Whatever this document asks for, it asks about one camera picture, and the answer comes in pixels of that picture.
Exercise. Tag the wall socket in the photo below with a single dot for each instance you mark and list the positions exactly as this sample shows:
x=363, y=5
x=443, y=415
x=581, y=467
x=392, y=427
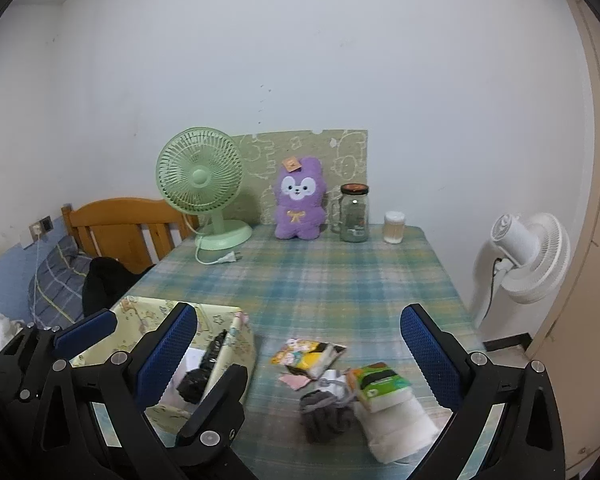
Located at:
x=45, y=223

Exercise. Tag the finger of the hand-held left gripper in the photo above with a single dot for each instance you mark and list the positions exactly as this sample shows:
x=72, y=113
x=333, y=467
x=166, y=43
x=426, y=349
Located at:
x=85, y=332

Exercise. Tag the green desk fan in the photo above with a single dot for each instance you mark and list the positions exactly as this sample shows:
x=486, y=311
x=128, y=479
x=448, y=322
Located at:
x=200, y=177

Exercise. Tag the black glossy pouch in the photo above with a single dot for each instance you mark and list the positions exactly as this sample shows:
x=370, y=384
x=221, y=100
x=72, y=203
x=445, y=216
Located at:
x=215, y=347

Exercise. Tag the beige wooden door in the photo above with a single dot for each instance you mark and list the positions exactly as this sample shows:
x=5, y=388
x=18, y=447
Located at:
x=595, y=260

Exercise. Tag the white standing fan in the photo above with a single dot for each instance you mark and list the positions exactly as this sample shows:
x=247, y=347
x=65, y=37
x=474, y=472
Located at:
x=520, y=245

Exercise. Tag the white towel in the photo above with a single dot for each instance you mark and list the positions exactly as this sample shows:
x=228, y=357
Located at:
x=405, y=430

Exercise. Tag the blue plaid pillow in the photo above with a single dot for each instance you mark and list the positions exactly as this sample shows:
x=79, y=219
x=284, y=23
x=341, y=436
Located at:
x=55, y=280

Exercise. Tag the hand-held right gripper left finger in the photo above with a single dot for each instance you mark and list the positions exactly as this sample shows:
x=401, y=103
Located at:
x=165, y=355

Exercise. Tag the black clothing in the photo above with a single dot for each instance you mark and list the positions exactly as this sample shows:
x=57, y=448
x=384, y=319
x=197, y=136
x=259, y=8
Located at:
x=105, y=285

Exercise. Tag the glass jar mug with lid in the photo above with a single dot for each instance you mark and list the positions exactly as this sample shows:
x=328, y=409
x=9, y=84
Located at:
x=355, y=215

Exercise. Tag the cotton swab container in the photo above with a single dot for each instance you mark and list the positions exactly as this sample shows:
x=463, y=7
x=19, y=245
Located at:
x=395, y=230

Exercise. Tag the yellow cartoon tissue packet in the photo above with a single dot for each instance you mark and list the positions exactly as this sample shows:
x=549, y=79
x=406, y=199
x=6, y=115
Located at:
x=305, y=357

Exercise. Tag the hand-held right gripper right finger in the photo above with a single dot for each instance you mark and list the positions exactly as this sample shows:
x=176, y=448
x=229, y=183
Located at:
x=425, y=355

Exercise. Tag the yellow cartoon gift bag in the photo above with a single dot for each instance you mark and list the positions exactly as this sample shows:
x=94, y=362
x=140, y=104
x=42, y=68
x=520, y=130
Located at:
x=235, y=355

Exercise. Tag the green patterned cushion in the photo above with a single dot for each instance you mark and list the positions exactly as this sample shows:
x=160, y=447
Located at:
x=260, y=155

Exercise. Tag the dark grey fuzzy sock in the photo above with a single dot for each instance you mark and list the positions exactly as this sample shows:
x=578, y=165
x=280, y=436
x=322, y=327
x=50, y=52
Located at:
x=325, y=415

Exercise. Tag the purple plush toy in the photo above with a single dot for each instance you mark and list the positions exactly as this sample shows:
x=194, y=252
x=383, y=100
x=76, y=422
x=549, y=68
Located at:
x=300, y=215

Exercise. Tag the green tissue packet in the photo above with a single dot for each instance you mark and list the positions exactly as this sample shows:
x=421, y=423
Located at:
x=380, y=385

